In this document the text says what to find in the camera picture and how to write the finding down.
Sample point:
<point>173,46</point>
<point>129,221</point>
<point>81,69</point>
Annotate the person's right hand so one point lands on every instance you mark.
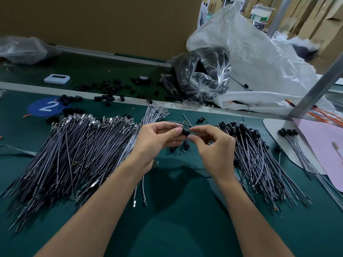
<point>217,152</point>

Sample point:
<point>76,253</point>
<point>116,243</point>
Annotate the person's left hand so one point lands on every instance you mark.
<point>155,144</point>

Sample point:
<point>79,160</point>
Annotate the black plastic caps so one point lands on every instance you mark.
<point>107,96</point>

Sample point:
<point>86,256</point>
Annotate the person's right forearm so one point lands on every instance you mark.
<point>254,222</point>

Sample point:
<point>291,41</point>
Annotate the person's left forearm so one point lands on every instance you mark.
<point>94,219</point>

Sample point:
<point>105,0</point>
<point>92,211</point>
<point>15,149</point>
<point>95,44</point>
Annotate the clear bag with black contents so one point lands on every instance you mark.
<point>202,73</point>

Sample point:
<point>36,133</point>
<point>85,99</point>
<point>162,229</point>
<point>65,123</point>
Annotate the large white plastic sack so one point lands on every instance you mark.
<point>262,59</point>

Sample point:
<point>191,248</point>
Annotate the pink paper sheet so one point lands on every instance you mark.
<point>324,150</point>

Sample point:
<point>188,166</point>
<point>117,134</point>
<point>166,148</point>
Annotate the blue round number sticker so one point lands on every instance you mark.
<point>47,106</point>

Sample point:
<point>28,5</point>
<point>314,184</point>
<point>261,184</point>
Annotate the small white timer device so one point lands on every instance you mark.
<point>57,79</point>

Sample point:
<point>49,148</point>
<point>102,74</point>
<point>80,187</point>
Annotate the white pen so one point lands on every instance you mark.
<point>338,151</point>

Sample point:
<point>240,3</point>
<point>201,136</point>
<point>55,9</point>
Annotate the brown cardboard panel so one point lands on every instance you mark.
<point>107,21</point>

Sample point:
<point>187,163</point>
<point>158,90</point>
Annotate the clear plastic strip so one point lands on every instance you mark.
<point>15,149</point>

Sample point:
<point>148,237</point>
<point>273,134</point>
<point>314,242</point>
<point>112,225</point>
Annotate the crumpled clear plastic bag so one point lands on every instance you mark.
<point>21,49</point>

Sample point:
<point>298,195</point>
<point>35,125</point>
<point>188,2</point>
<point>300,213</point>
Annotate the stack of cardboard boxes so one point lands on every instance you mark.
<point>326,24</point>

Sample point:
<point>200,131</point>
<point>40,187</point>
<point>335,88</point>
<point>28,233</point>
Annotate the grey metal frame post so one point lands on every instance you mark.
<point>317,85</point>
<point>280,16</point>

